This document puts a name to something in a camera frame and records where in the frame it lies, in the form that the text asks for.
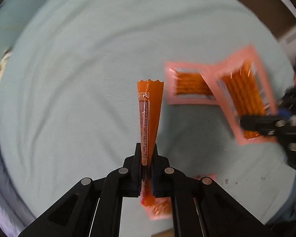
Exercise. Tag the orange snack stick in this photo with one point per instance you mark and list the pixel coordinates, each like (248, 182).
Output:
(149, 108)

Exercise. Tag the pink snack packet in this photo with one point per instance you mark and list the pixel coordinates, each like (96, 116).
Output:
(244, 88)
(187, 85)
(160, 209)

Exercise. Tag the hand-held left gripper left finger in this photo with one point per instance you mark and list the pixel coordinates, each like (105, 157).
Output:
(137, 163)

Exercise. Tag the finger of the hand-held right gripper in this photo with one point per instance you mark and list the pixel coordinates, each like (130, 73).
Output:
(285, 112)
(264, 124)

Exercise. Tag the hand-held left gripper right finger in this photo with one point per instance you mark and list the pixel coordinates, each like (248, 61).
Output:
(156, 163)

